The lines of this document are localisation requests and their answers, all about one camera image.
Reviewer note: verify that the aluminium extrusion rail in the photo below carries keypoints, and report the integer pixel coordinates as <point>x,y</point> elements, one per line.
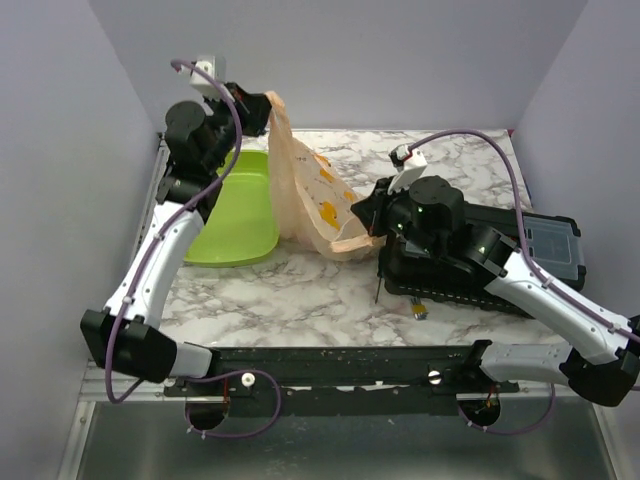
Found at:
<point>93,389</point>

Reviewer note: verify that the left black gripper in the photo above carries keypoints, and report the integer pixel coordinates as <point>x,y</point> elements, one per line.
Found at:
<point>254,110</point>

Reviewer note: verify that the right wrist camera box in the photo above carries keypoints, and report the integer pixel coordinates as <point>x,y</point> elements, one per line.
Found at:
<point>410,165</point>

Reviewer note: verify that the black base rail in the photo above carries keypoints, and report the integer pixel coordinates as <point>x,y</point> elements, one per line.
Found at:
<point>343,381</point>

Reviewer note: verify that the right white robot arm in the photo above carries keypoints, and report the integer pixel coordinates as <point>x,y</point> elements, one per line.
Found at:
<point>598,356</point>

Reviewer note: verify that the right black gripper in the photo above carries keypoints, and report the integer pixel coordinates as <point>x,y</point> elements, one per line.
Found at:
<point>370,210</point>

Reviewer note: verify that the small yellow blue connector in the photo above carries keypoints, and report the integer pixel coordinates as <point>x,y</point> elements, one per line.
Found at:
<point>418,309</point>

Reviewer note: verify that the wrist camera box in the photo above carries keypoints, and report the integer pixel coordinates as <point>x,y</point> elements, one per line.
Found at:
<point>213,66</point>
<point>410,165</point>

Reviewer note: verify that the small green screwdriver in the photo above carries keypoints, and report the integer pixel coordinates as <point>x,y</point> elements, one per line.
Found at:
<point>377,287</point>

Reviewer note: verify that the green plastic tray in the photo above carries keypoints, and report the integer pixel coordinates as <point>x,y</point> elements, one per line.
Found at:
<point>241,229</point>

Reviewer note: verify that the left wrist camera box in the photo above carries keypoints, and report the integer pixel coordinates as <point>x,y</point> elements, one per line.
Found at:
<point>213,66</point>

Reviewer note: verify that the orange printed plastic bag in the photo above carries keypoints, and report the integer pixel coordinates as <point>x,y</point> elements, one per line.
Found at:
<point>310,202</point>

